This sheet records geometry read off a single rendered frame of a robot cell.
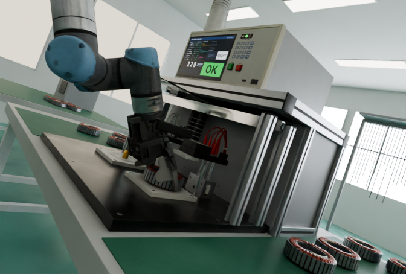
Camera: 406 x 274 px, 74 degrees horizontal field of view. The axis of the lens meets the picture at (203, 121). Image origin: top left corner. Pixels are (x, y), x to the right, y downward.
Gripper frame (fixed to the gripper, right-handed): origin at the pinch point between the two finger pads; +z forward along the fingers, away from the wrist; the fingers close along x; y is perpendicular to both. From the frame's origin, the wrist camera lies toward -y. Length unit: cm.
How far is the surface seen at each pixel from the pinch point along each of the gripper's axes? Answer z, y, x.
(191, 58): -30, -31, -26
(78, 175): -9.1, 20.4, -0.9
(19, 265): 69, 40, -88
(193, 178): 4.4, -10.8, -1.6
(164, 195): -0.7, 4.5, 7.5
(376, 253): 31, -51, 38
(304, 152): -4.2, -33.0, 22.0
